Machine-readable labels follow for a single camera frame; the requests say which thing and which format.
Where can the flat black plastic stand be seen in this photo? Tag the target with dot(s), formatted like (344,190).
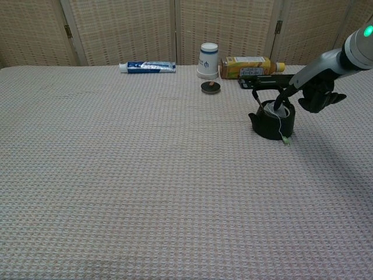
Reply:
(268,81)

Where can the woven bamboo folding screen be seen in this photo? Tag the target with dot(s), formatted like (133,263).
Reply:
(125,32)

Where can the yellow drink bottle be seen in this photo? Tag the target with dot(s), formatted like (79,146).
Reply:
(247,66)

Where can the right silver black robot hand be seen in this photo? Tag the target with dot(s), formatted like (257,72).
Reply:
(317,70)

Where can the black teapot lid wooden knob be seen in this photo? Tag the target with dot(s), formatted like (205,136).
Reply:
(210,88)

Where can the grey tea bag with green tag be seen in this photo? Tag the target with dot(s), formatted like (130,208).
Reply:
(271,109)

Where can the white paper cup blue print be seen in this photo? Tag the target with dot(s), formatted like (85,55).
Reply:
(207,62)

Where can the blue white toothpaste tube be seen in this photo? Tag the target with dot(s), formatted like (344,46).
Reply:
(148,67)

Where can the pale waffle weave tablecloth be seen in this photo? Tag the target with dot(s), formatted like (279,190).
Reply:
(145,175)

